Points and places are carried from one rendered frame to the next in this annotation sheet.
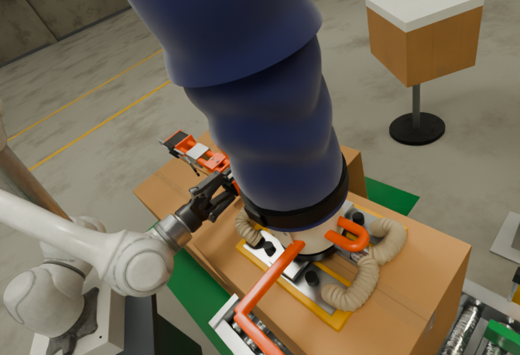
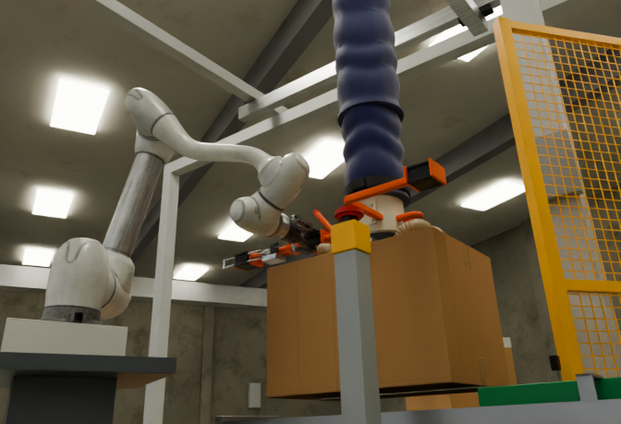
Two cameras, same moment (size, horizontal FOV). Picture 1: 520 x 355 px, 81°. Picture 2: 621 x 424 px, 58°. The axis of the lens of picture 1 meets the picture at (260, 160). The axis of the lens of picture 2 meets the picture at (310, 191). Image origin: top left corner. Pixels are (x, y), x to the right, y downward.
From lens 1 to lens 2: 1.84 m
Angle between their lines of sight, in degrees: 66
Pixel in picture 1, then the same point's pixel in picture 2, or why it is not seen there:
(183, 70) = (357, 99)
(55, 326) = (87, 288)
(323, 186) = (399, 170)
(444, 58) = not seen: hidden behind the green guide
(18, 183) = (151, 186)
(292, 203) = (384, 169)
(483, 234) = not seen: outside the picture
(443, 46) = not seen: hidden behind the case
